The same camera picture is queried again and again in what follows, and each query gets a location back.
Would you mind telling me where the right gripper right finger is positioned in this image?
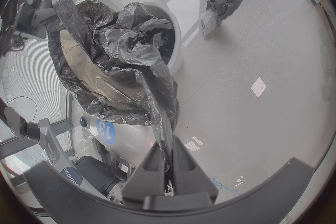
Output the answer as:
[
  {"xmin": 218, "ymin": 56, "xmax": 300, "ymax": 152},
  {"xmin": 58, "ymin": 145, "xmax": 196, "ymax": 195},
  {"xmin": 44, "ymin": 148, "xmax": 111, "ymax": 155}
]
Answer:
[{"xmin": 172, "ymin": 136, "xmax": 219, "ymax": 205}]

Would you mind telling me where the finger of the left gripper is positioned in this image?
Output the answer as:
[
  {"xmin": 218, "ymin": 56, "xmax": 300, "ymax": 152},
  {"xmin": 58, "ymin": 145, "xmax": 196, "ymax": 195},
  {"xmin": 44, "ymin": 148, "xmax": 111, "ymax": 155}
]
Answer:
[{"xmin": 34, "ymin": 8, "xmax": 59, "ymax": 22}]

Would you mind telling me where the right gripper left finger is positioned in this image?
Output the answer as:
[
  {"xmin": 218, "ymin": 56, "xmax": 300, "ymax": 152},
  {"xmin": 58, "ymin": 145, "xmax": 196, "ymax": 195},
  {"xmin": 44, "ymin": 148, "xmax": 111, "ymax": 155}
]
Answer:
[{"xmin": 122, "ymin": 142, "xmax": 169, "ymax": 208}]

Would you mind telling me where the black plastic bag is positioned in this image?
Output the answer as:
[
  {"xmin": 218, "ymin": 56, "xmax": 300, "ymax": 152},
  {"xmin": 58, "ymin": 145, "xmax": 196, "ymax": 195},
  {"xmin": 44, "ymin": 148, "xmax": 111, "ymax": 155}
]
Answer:
[{"xmin": 47, "ymin": 0, "xmax": 180, "ymax": 196}]

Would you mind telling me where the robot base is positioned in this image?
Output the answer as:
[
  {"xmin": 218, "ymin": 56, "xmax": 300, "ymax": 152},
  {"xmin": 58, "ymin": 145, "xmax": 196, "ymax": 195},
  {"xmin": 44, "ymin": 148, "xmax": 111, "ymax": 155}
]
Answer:
[{"xmin": 69, "ymin": 101, "xmax": 158, "ymax": 203}]

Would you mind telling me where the white trash bin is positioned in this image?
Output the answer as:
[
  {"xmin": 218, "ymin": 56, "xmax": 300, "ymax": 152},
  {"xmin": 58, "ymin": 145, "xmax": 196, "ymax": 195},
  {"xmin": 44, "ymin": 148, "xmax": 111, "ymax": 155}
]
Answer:
[{"xmin": 140, "ymin": 2, "xmax": 183, "ymax": 74}]

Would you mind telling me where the clear printed wrapper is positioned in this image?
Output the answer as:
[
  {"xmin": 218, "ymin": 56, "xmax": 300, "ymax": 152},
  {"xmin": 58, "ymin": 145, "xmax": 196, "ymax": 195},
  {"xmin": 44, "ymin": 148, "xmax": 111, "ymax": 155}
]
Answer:
[{"xmin": 200, "ymin": 10, "xmax": 220, "ymax": 40}]

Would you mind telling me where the crumpled black plastic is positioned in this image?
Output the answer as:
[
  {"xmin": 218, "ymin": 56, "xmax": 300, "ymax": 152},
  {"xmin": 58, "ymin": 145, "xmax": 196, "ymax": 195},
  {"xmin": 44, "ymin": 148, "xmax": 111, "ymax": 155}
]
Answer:
[{"xmin": 206, "ymin": 0, "xmax": 244, "ymax": 28}]

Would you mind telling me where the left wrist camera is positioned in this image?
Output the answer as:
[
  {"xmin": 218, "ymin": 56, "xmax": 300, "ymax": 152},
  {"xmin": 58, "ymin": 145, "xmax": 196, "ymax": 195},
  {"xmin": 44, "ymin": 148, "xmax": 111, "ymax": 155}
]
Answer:
[{"xmin": 25, "ymin": 0, "xmax": 44, "ymax": 11}]

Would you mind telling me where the blue cable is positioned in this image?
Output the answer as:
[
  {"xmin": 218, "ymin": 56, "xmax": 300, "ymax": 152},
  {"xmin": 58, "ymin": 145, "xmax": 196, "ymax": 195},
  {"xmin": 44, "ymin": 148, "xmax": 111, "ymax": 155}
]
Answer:
[{"xmin": 210, "ymin": 178, "xmax": 241, "ymax": 196}]

